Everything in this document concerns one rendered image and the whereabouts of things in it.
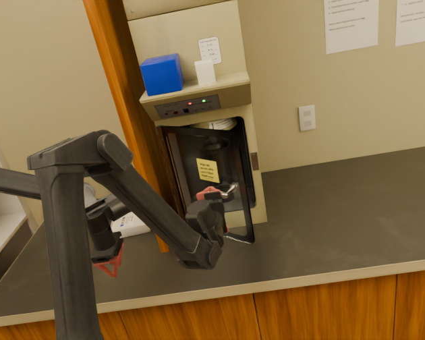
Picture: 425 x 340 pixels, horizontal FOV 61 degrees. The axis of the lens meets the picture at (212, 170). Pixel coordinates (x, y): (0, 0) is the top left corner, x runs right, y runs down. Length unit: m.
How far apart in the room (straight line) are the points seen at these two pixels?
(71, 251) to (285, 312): 0.86
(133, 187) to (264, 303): 0.72
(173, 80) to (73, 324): 0.68
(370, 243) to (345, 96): 0.70
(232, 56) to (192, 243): 0.59
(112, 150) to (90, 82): 1.07
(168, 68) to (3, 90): 0.98
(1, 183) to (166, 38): 0.59
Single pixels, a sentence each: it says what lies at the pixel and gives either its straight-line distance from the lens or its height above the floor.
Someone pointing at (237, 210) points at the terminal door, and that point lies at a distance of 1.16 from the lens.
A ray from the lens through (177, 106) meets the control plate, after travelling 1.11.
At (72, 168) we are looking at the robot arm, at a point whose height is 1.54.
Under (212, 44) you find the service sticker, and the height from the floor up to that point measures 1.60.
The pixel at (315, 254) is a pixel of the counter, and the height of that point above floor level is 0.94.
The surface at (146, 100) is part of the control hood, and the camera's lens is 1.07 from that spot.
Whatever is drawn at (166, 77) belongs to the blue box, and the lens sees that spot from 1.05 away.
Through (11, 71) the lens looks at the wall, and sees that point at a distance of 1.81.
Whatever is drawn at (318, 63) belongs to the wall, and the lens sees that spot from 1.65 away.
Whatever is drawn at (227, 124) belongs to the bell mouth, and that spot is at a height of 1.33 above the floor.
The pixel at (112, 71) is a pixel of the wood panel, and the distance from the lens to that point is 1.10.
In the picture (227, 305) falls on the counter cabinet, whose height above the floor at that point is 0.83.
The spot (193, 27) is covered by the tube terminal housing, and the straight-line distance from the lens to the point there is 1.13.
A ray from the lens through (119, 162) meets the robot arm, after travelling 0.64.
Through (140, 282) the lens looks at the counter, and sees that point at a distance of 1.28.
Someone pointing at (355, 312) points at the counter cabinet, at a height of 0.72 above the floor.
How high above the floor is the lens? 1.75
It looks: 26 degrees down
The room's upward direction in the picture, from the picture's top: 12 degrees counter-clockwise
